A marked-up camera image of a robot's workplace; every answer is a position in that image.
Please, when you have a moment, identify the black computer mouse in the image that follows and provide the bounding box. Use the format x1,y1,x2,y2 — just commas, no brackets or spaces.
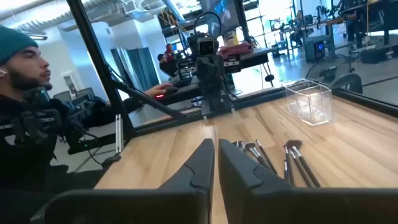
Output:
154,86,178,101

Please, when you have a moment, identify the clear acrylic container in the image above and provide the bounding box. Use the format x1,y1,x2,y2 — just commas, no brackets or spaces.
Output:
281,78,334,127

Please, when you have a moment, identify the silver metal bracket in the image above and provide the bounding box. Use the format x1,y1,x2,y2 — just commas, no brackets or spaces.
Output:
114,113,124,155

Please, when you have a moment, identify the grey folding partition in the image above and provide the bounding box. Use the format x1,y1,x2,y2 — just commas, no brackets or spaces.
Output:
110,46,161,93

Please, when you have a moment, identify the black desk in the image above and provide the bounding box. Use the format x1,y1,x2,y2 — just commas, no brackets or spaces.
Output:
155,46,276,106

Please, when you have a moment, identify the computer monitor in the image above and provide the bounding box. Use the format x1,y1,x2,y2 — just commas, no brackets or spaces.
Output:
198,0,242,37

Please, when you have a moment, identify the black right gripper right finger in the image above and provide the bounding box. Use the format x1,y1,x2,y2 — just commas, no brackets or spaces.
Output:
218,139,398,224

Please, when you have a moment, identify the person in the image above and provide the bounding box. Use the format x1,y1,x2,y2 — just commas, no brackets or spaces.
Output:
0,24,175,224
157,53,178,78
164,43,175,62
289,11,308,47

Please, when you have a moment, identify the black cable loop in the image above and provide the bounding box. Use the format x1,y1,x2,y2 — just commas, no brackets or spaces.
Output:
306,57,339,83

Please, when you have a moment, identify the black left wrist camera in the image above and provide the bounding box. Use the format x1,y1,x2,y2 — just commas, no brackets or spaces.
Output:
197,36,220,57

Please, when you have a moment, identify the yellow bottle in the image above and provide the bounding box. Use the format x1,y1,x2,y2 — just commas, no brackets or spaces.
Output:
223,29,239,47

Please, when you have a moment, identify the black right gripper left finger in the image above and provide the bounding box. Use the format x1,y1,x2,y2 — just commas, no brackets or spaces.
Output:
30,139,215,224

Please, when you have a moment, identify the black aluminium rig frame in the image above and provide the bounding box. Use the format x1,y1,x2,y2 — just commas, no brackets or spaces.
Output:
67,0,398,155

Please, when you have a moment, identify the dark-handled makeup brush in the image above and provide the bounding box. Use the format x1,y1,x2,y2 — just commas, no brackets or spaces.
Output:
288,148,313,189

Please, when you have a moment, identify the person's hand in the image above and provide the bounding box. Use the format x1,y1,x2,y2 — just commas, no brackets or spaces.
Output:
144,83,174,99

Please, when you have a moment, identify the black computer tower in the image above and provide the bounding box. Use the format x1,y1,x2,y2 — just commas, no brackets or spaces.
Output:
303,34,331,63

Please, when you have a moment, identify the pink cloth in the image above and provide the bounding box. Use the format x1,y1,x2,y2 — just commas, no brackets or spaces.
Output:
219,42,253,59

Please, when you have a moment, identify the fluffy powder makeup brush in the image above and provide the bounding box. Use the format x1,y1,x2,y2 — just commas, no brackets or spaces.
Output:
284,139,322,189

